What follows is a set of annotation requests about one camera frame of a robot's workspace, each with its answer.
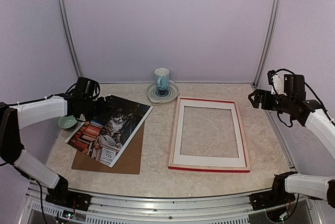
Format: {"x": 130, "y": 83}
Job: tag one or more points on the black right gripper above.
{"x": 259, "y": 93}

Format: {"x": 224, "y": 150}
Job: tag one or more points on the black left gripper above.
{"x": 103, "y": 109}

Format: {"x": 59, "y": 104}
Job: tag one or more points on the cat photo print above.
{"x": 106, "y": 136}

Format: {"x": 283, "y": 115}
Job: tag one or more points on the red wooden picture frame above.
{"x": 209, "y": 169}

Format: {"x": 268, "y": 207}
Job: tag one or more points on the white mat board passe-partout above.
{"x": 209, "y": 135}

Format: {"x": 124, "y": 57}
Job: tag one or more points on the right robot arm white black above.
{"x": 288, "y": 96}

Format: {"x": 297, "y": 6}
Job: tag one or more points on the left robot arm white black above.
{"x": 14, "y": 118}

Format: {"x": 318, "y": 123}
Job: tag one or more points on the small green ceramic bowl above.
{"x": 67, "y": 122}

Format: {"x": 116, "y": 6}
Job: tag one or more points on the brown cardboard backing board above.
{"x": 128, "y": 163}

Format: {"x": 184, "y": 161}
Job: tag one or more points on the striped ceramic plate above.
{"x": 162, "y": 97}

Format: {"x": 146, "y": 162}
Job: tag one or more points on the light blue ceramic mug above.
{"x": 162, "y": 78}

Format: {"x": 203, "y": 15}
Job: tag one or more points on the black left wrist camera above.
{"x": 86, "y": 89}

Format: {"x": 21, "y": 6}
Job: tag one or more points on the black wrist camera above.
{"x": 86, "y": 89}
{"x": 276, "y": 82}

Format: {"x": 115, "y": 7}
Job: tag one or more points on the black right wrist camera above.
{"x": 276, "y": 82}

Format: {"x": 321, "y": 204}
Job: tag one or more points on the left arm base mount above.
{"x": 73, "y": 200}

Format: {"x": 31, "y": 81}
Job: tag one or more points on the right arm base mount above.
{"x": 276, "y": 196}

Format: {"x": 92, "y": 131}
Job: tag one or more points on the aluminium front rail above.
{"x": 108, "y": 208}

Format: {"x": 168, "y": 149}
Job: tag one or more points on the right aluminium corner post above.
{"x": 267, "y": 42}

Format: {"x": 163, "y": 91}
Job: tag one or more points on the aluminium corner post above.
{"x": 267, "y": 42}
{"x": 69, "y": 38}

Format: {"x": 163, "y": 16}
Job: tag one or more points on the left aluminium corner post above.
{"x": 69, "y": 38}

